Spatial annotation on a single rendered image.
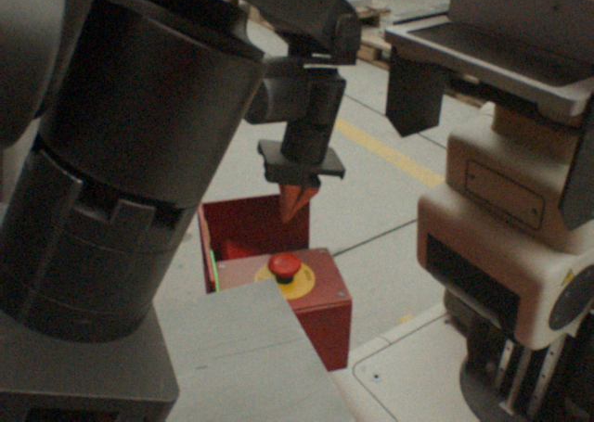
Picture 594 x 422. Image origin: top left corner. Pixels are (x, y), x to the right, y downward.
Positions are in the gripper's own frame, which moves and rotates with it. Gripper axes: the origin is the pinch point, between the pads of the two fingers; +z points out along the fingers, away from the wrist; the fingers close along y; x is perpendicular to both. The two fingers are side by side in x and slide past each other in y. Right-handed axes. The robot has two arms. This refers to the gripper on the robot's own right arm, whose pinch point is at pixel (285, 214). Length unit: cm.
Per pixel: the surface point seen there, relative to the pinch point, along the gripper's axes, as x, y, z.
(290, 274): 12.0, 2.2, 0.2
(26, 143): -15.1, 33.4, 1.0
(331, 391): 43.5, 12.3, -18.2
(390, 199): -113, -86, 64
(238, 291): 35.1, 15.4, -17.2
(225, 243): -2.7, 6.3, 7.1
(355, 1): -338, -142, 35
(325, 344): 15.5, -3.3, 8.0
